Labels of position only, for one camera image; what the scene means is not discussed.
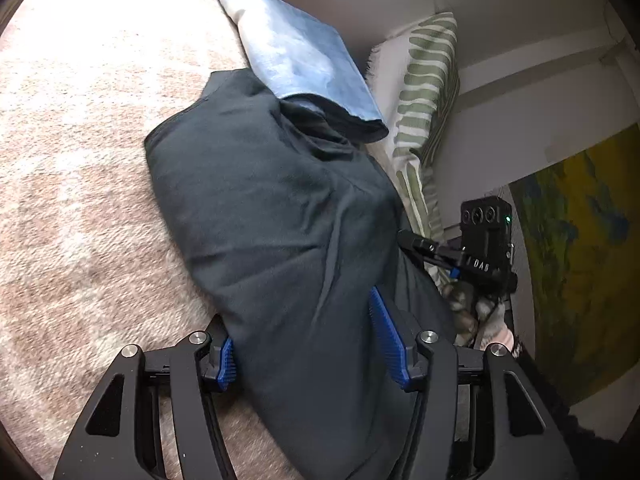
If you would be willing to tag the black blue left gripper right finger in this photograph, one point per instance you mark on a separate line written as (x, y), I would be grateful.
(477, 415)

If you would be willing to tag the folded light blue jeans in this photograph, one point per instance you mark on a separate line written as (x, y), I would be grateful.
(304, 61)

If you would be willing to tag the dark grey pants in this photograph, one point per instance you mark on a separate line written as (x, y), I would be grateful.
(284, 220)

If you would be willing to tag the green striped white pillow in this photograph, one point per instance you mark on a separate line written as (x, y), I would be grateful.
(414, 79)

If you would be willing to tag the gloved right hand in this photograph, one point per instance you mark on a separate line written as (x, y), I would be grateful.
(480, 322)

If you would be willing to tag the yellow green painting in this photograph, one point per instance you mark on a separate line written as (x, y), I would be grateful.
(580, 223)

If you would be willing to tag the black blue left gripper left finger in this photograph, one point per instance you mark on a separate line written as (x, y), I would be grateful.
(118, 434)

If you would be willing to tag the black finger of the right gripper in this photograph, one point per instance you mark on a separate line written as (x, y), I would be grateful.
(429, 251)

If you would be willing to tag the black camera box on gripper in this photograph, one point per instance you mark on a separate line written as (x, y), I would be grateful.
(486, 227)

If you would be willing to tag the beige checked bed blanket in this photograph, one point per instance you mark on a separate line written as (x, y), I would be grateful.
(87, 265)

